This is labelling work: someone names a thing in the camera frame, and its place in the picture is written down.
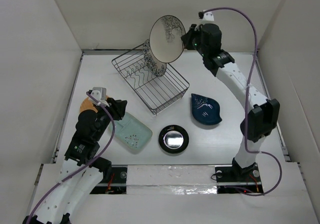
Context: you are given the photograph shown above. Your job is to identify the cream plate with tree pattern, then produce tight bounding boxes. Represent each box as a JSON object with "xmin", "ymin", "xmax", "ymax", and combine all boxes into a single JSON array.
[{"xmin": 149, "ymin": 15, "xmax": 186, "ymax": 63}]

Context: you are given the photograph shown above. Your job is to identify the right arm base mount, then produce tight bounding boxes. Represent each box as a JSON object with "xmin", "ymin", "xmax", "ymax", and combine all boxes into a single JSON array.
[{"xmin": 210, "ymin": 159, "xmax": 264, "ymax": 194}]

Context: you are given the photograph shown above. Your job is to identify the metal front rail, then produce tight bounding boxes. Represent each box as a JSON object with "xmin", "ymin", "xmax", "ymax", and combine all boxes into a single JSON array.
[{"xmin": 97, "ymin": 177, "xmax": 261, "ymax": 188}]

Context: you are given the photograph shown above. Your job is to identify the purple cable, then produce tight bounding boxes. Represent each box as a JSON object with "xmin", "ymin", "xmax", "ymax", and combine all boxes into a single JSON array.
[
  {"xmin": 209, "ymin": 7, "xmax": 283, "ymax": 196},
  {"xmin": 24, "ymin": 90, "xmax": 116, "ymax": 224}
]

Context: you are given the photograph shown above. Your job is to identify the grey wire dish rack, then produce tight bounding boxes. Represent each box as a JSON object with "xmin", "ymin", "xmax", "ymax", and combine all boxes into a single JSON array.
[{"xmin": 111, "ymin": 44, "xmax": 190, "ymax": 115}]

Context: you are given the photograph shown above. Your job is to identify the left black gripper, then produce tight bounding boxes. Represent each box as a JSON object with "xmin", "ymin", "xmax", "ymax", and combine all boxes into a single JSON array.
[{"xmin": 94, "ymin": 97, "xmax": 127, "ymax": 140}]

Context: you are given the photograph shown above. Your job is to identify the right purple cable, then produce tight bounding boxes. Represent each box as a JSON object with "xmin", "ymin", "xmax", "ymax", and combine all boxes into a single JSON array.
[{"xmin": 209, "ymin": 7, "xmax": 283, "ymax": 196}]

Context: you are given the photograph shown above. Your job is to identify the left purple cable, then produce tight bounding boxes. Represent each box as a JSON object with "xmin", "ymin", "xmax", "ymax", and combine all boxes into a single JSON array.
[{"xmin": 24, "ymin": 90, "xmax": 116, "ymax": 224}]

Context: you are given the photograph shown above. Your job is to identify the blue floral rimmed plate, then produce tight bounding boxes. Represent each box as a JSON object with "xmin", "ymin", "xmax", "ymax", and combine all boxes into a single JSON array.
[{"xmin": 142, "ymin": 39, "xmax": 167, "ymax": 77}]

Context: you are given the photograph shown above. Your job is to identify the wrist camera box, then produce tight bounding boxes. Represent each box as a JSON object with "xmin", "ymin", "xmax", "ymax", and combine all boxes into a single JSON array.
[
  {"xmin": 198, "ymin": 10, "xmax": 215, "ymax": 23},
  {"xmin": 90, "ymin": 87, "xmax": 107, "ymax": 102}
]

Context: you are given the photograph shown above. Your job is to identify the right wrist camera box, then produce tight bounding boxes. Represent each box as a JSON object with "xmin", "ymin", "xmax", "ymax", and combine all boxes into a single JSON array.
[{"xmin": 198, "ymin": 10, "xmax": 215, "ymax": 23}]

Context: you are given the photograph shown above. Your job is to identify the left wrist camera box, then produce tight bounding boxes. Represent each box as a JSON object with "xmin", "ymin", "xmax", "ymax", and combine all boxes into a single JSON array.
[{"xmin": 90, "ymin": 87, "xmax": 107, "ymax": 102}]

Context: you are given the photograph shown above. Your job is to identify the dark blue leaf-shaped dish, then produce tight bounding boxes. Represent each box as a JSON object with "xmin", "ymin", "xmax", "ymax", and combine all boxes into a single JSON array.
[{"xmin": 191, "ymin": 93, "xmax": 222, "ymax": 126}]

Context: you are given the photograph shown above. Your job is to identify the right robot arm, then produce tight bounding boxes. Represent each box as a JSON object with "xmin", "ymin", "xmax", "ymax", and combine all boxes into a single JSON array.
[{"xmin": 181, "ymin": 23, "xmax": 280, "ymax": 181}]

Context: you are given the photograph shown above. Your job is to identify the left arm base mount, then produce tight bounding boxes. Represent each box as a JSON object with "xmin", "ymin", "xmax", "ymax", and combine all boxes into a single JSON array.
[{"xmin": 90, "ymin": 165, "xmax": 128, "ymax": 195}]

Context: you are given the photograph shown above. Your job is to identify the black round glossy plate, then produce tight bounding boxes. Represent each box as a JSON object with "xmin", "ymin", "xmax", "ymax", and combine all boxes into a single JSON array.
[{"xmin": 158, "ymin": 125, "xmax": 190, "ymax": 155}]

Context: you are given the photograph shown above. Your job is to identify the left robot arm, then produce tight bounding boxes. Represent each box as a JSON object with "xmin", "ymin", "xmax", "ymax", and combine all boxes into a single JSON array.
[{"xmin": 23, "ymin": 97, "xmax": 128, "ymax": 224}]

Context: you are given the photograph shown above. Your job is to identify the light green rectangular tray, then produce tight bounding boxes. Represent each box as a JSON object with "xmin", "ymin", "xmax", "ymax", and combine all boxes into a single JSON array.
[{"xmin": 114, "ymin": 112, "xmax": 153, "ymax": 153}]

